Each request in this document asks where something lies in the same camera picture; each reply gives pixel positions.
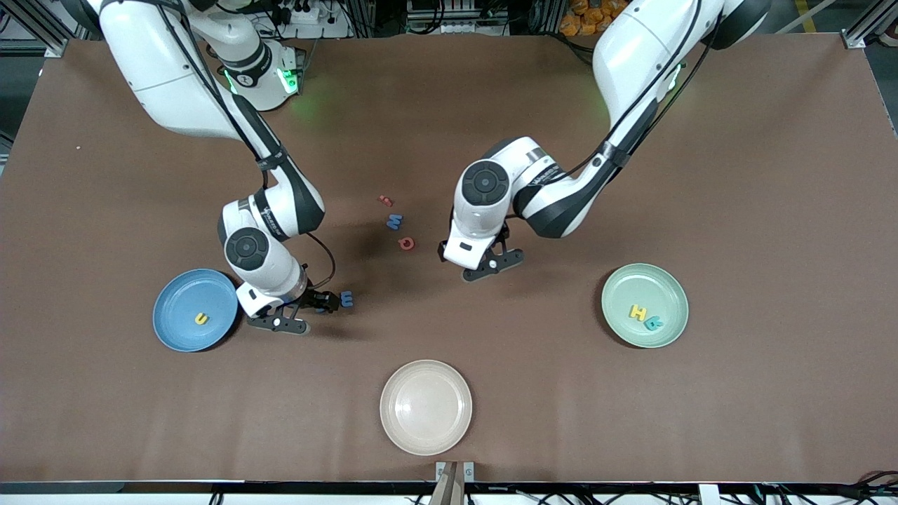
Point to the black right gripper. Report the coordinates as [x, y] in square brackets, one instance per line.
[316, 298]

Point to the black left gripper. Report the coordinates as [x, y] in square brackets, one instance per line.
[504, 233]

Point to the blue foam letter m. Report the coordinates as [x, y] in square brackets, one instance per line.
[347, 300]

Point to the red foam letter Q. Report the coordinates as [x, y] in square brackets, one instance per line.
[401, 243]

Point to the blue foam capital W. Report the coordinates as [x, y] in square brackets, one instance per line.
[394, 222]

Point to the yellow foam letter H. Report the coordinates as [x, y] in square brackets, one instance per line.
[638, 313]

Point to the teal foam letter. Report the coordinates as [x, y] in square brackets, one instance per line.
[654, 323]

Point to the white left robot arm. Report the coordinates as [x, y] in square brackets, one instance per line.
[631, 56]

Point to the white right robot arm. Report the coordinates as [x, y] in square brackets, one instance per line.
[161, 70]

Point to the brown table mat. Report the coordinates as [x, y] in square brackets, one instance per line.
[491, 105]

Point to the green plastic plate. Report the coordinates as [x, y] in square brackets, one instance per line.
[631, 287]

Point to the beige plastic plate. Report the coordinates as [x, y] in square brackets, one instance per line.
[426, 407]

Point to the blue plastic plate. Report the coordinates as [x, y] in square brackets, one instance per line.
[175, 308]

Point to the white power strip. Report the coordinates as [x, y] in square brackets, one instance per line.
[312, 15]
[456, 27]

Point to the orange objects pile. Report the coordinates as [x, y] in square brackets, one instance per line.
[579, 21]

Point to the metal edge bracket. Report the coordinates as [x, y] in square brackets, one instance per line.
[441, 468]

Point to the aluminium frame profile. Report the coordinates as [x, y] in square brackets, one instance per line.
[28, 28]
[859, 35]

